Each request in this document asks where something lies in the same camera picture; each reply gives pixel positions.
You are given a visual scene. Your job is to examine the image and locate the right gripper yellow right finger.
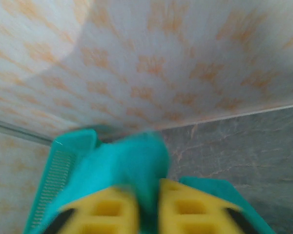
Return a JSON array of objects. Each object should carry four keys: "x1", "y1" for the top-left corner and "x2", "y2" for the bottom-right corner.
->
[{"x1": 158, "y1": 177, "x2": 259, "y2": 234}]

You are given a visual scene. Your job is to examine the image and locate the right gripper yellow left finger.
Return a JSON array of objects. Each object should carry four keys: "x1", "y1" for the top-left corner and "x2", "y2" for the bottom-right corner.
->
[{"x1": 42, "y1": 186, "x2": 140, "y2": 234}]

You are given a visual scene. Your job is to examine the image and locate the teal plastic basket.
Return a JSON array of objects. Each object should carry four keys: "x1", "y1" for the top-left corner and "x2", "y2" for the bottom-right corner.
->
[{"x1": 23, "y1": 124, "x2": 275, "y2": 234}]

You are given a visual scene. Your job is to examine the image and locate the aluminium frame post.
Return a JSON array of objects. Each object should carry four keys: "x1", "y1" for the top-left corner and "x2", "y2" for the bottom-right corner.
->
[{"x1": 0, "y1": 117, "x2": 55, "y2": 146}]

